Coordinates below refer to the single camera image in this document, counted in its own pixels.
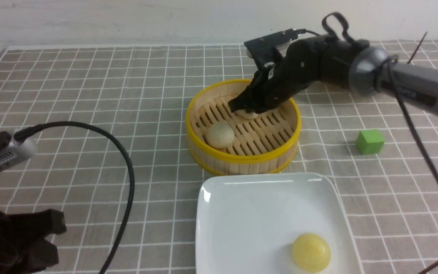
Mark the green cube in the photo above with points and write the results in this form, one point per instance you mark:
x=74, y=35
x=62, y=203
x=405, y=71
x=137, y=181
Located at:
x=369, y=141

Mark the grey checked tablecloth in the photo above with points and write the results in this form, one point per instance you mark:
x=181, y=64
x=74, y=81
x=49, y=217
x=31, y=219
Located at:
x=140, y=94

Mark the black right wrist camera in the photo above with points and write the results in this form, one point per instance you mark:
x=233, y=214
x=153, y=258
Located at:
x=265, y=50

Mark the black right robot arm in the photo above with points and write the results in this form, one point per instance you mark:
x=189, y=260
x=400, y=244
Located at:
x=359, y=68

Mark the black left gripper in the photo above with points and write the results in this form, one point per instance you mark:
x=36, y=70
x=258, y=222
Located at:
x=24, y=248

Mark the white square plate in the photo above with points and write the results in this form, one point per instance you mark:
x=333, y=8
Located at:
x=246, y=224

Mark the yellow rimmed bamboo steamer basket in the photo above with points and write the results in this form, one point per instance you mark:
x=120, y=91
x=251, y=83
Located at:
x=265, y=144

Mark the white steamed bun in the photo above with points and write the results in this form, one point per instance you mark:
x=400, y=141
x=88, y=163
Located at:
x=246, y=115
x=220, y=135

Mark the yellow steamed bun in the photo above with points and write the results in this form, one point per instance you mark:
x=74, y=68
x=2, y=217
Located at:
x=311, y=254

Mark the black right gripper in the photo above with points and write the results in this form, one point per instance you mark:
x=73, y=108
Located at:
x=299, y=68

